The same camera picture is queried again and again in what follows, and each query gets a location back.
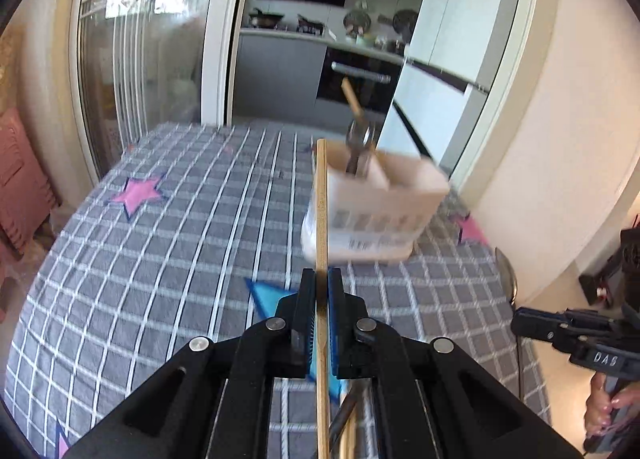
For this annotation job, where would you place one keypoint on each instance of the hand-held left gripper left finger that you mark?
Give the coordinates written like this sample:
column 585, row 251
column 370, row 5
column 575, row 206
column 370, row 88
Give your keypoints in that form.
column 309, row 309

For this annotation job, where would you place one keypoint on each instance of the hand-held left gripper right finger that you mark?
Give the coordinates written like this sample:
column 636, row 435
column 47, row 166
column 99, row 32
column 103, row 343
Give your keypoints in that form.
column 336, row 309

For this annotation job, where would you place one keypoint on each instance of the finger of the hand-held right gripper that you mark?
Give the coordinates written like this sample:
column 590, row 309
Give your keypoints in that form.
column 535, row 324

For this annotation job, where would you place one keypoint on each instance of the wooden chopstick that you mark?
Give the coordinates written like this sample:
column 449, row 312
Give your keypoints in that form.
column 322, row 214

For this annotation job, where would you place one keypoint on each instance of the white utensil holder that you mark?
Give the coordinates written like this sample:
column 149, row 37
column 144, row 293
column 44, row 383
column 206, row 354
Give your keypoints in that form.
column 380, row 209

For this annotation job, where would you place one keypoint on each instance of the person's right hand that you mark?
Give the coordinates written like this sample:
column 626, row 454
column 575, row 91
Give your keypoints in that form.
column 600, row 404

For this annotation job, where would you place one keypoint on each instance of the black equipment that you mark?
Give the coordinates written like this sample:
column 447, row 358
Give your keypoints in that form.
column 600, row 284

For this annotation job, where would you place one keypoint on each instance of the grey checked star tablecloth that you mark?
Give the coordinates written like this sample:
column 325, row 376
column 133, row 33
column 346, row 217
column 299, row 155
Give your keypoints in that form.
column 150, row 264

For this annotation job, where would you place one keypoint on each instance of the black built-in oven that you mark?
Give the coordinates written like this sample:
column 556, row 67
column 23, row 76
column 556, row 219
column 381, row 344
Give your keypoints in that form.
column 357, row 79

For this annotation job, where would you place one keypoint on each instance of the grey kitchen cabinet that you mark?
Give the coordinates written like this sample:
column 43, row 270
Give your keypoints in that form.
column 280, row 74

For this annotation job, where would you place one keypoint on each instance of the white refrigerator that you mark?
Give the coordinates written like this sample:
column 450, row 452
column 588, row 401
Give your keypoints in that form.
column 450, row 64

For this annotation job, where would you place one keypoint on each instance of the hanging round pan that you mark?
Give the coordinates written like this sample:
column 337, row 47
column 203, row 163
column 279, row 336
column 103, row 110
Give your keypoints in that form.
column 356, row 21
column 405, row 21

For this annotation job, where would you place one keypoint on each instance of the black wok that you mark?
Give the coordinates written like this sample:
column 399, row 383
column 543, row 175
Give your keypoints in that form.
column 266, row 19

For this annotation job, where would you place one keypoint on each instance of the glass sliding door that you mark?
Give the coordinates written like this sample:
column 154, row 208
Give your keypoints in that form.
column 145, row 64

